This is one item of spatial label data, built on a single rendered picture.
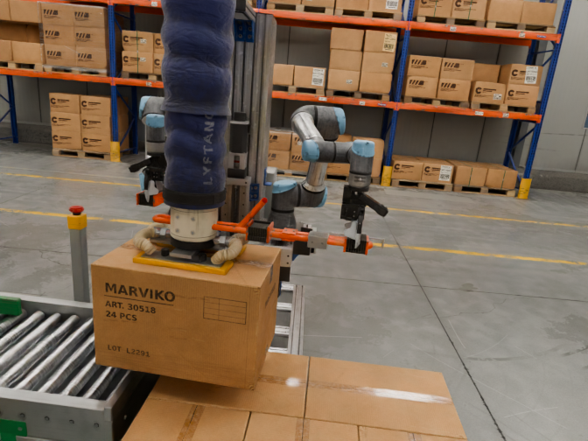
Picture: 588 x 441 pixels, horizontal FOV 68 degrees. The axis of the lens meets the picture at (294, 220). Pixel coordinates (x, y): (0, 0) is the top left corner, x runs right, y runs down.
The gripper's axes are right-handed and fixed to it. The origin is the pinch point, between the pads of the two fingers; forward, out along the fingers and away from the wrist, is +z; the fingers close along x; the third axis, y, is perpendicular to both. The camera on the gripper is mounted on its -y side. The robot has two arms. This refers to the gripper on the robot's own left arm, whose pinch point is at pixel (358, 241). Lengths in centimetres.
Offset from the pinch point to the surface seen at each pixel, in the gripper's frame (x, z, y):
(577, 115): -903, -52, -461
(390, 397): -6, 66, -21
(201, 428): 27, 66, 47
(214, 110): 7, -41, 52
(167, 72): 10, -52, 67
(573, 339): -188, 120, -183
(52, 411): 33, 64, 99
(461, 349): -146, 119, -88
